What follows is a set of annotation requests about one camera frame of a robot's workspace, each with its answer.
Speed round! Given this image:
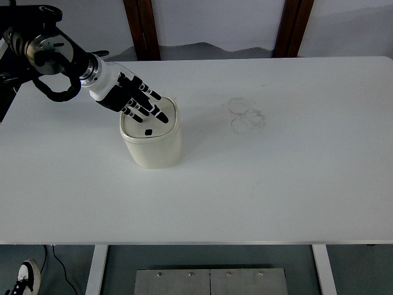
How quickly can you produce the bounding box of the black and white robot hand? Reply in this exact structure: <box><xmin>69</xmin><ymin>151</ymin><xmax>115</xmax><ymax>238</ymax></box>
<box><xmin>87</xmin><ymin>60</ymin><xmax>170</xmax><ymax>125</ymax></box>

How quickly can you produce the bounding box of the grey metal plate with screws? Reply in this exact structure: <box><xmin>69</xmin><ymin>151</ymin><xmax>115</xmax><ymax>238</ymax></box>
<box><xmin>134</xmin><ymin>267</ymin><xmax>288</xmax><ymax>295</ymax></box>

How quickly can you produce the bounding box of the person's white and black shoe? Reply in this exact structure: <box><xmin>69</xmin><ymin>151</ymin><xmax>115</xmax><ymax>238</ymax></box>
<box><xmin>4</xmin><ymin>258</ymin><xmax>42</xmax><ymax>295</ymax></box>

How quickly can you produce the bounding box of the cream plastic trash bin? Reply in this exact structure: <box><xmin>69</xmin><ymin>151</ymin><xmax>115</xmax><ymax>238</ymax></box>
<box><xmin>119</xmin><ymin>96</ymin><xmax>182</xmax><ymax>169</ymax></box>

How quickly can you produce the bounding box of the thin black floor cable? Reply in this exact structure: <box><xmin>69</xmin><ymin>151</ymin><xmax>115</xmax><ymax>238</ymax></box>
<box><xmin>39</xmin><ymin>245</ymin><xmax>49</xmax><ymax>271</ymax></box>
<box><xmin>50</xmin><ymin>245</ymin><xmax>79</xmax><ymax>295</ymax></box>

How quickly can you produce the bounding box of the dark brown wooden post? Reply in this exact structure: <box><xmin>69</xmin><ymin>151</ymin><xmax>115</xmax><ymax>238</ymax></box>
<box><xmin>273</xmin><ymin>0</ymin><xmax>316</xmax><ymax>59</ymax></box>
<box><xmin>123</xmin><ymin>0</ymin><xmax>162</xmax><ymax>61</ymax></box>

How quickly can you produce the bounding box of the white metal table leg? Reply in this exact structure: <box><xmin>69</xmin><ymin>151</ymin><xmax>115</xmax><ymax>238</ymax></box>
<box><xmin>311</xmin><ymin>245</ymin><xmax>338</xmax><ymax>295</ymax></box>
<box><xmin>84</xmin><ymin>245</ymin><xmax>109</xmax><ymax>295</ymax></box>

